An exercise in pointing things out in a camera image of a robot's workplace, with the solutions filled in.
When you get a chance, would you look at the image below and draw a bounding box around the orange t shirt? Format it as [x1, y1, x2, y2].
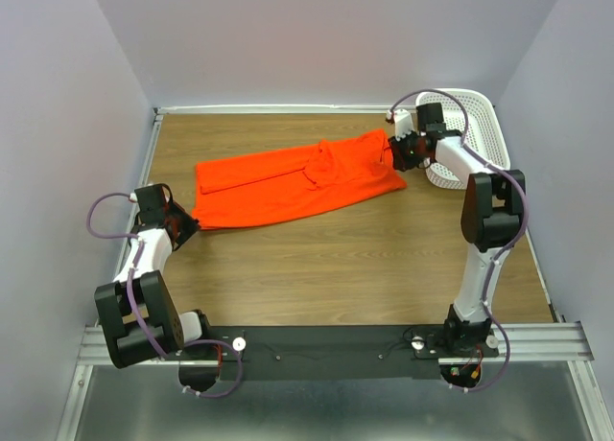
[192, 129, 407, 230]

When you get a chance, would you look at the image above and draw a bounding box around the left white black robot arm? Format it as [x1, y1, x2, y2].
[86, 183, 213, 369]

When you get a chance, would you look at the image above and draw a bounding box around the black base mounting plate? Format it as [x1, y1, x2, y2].
[205, 325, 500, 381]

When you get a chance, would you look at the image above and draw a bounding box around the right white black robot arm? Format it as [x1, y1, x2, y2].
[389, 103, 527, 357]

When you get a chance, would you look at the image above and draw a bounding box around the aluminium frame rail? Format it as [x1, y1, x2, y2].
[77, 322, 594, 365]

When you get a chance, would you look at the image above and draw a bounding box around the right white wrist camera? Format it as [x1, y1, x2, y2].
[386, 108, 414, 140]

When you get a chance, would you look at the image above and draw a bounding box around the white perforated plastic basket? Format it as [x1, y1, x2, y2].
[415, 88, 510, 190]

